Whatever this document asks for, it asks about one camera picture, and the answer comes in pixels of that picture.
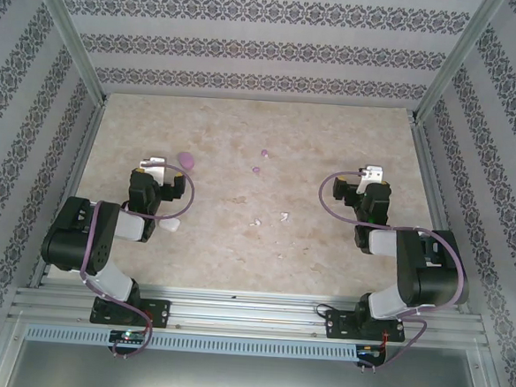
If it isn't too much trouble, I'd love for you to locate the pink earbud charging case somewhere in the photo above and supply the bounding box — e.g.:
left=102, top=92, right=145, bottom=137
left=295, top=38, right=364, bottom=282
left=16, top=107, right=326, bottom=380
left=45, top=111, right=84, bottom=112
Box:
left=176, top=151, right=197, bottom=171

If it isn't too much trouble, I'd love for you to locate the white earbud charging case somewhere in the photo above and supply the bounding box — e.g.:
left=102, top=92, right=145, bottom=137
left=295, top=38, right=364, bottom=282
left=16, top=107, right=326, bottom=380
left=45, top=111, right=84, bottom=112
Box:
left=157, top=216, right=182, bottom=234

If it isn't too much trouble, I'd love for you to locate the grey sheet metal tray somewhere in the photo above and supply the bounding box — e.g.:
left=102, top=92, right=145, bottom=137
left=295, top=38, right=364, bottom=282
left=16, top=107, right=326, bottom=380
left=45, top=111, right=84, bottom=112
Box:
left=3, top=317, right=498, bottom=387

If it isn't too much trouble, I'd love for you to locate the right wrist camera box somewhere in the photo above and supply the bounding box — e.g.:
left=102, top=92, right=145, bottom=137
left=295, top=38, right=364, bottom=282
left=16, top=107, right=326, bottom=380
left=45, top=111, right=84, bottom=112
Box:
left=357, top=164, right=385, bottom=185

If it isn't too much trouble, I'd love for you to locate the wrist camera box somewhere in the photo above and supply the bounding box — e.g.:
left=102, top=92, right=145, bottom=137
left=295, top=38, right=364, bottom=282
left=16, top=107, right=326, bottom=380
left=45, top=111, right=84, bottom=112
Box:
left=357, top=164, right=385, bottom=185
left=139, top=155, right=171, bottom=173

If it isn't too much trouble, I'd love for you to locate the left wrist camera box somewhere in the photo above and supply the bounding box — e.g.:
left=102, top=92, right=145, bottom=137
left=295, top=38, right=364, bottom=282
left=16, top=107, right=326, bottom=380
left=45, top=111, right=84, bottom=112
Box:
left=139, top=155, right=171, bottom=173

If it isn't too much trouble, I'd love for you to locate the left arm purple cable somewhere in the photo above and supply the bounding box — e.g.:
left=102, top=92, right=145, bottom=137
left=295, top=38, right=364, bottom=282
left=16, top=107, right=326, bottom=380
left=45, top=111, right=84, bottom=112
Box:
left=73, top=158, right=199, bottom=363

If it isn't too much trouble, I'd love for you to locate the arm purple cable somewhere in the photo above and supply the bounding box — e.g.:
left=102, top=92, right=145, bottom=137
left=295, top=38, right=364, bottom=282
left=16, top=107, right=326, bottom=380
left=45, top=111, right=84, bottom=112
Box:
left=73, top=158, right=199, bottom=363
left=306, top=165, right=473, bottom=379

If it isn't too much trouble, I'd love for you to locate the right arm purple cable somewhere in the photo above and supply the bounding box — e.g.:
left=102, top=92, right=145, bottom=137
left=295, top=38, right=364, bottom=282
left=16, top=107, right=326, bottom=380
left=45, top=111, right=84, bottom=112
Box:
left=306, top=165, right=473, bottom=379

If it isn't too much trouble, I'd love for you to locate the right aluminium table side rail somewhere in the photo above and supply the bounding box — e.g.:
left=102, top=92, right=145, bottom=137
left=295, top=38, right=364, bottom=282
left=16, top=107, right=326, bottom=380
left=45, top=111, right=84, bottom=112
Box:
left=398, top=122, right=486, bottom=315

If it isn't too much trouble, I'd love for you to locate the aluminium table side rail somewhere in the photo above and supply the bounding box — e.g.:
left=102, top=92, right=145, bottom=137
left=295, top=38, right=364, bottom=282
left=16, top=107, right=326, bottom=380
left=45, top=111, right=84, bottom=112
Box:
left=27, top=98, right=109, bottom=292
left=398, top=122, right=486, bottom=315

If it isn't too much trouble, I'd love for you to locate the left aluminium table side rail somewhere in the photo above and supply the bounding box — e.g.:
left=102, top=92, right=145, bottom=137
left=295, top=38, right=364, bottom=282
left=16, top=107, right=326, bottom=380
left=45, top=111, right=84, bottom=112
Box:
left=27, top=98, right=109, bottom=292

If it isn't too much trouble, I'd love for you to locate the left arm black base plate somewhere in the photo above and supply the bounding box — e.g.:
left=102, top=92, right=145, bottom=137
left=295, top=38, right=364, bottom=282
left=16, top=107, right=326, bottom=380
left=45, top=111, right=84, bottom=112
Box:
left=88, top=294, right=172, bottom=330

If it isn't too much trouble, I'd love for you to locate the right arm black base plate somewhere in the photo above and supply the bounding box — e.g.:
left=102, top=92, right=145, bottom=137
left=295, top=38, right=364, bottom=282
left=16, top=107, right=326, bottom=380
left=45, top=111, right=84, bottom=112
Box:
left=323, top=307, right=408, bottom=345

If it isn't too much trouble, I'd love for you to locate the aluminium mounting rail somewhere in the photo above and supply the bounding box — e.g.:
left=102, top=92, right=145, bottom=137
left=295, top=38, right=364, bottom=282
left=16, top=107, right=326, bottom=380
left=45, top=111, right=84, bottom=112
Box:
left=7, top=273, right=485, bottom=353

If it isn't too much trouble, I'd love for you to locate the right aluminium frame post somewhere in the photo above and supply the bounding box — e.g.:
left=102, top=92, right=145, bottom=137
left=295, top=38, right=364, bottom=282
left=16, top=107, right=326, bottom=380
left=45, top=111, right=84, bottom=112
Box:
left=410, top=0, right=511, bottom=130

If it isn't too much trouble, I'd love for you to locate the aluminium frame post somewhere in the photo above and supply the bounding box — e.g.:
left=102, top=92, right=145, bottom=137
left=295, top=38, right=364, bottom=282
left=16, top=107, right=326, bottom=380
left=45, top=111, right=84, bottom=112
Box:
left=410, top=0, right=511, bottom=130
left=19, top=0, right=116, bottom=107

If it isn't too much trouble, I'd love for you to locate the left aluminium frame post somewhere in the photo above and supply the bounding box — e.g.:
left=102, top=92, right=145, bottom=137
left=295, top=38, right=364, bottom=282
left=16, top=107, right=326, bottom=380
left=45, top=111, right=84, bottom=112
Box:
left=19, top=0, right=116, bottom=107

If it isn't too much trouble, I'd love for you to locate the slotted white cable duct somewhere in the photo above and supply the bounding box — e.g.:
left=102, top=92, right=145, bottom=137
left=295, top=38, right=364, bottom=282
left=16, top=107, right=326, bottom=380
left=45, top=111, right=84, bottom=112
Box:
left=24, top=321, right=360, bottom=363

